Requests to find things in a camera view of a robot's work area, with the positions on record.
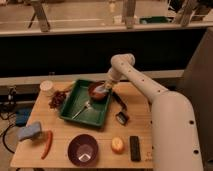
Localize red bowl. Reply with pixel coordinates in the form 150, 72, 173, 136
88, 81, 109, 101

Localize grey towel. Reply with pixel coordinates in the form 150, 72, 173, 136
94, 84, 109, 94

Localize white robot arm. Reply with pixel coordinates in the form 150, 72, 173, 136
107, 54, 204, 171

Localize purple bowl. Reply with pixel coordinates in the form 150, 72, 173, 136
67, 134, 99, 167

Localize green plastic tray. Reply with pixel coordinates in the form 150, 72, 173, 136
59, 79, 112, 128

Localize dark red grapes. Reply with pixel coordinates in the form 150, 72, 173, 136
49, 91, 66, 109

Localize orange fruit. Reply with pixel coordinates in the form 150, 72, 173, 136
111, 137, 125, 154

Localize white cup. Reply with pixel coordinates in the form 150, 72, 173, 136
40, 80, 54, 96

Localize black remote control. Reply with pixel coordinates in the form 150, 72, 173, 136
130, 136, 141, 162

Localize red chili pepper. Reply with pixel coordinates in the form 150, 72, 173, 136
41, 130, 53, 159

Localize blue box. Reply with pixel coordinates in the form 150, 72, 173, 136
15, 108, 32, 126

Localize blue sponge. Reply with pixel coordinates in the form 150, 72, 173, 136
18, 122, 42, 141

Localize black handled brush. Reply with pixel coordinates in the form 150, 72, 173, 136
113, 92, 129, 125

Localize black cable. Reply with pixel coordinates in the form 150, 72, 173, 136
1, 113, 18, 155

